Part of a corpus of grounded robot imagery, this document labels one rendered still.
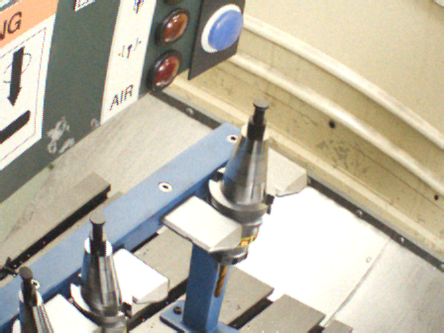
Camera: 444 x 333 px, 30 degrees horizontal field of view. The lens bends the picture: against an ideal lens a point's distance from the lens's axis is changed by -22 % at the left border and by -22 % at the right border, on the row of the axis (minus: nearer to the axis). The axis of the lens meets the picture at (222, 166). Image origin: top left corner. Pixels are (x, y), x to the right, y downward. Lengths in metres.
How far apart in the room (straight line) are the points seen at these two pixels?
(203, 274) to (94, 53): 0.70
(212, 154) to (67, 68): 0.56
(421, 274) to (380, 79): 0.35
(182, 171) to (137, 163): 0.67
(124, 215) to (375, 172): 0.65
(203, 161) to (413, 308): 0.61
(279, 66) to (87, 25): 1.08
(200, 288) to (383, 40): 0.47
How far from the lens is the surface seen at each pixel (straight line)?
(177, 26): 0.52
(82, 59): 0.47
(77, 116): 0.49
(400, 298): 1.48
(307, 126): 1.54
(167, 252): 1.36
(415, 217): 1.49
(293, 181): 1.01
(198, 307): 1.20
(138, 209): 0.93
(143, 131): 1.68
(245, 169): 0.94
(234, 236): 0.94
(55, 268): 0.86
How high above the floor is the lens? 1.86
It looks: 39 degrees down
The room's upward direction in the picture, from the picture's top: 10 degrees clockwise
